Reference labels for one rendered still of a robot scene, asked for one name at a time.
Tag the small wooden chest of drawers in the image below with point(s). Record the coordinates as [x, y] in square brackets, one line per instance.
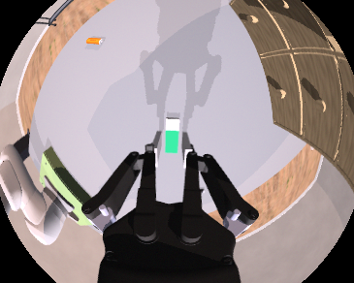
[293, 51]

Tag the white and green eraser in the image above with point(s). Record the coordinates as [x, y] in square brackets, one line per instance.
[172, 126]

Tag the orange cylinder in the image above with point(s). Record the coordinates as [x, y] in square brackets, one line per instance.
[95, 41]

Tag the brown wooden drawer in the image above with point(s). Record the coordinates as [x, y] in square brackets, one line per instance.
[299, 24]
[346, 157]
[323, 118]
[327, 33]
[261, 25]
[287, 101]

